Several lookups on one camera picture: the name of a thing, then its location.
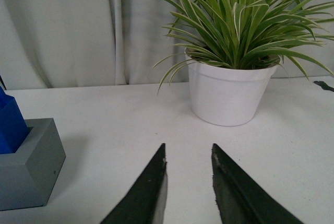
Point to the blue plastic part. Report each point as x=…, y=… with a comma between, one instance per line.
x=13, y=127

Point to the white plant pot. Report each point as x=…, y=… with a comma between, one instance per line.
x=225, y=97

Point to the green spider plant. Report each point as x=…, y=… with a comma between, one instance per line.
x=247, y=34

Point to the gray cube base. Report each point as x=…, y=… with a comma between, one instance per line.
x=28, y=176

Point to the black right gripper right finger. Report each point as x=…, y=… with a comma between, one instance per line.
x=239, y=198

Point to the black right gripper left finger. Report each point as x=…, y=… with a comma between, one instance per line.
x=145, y=202

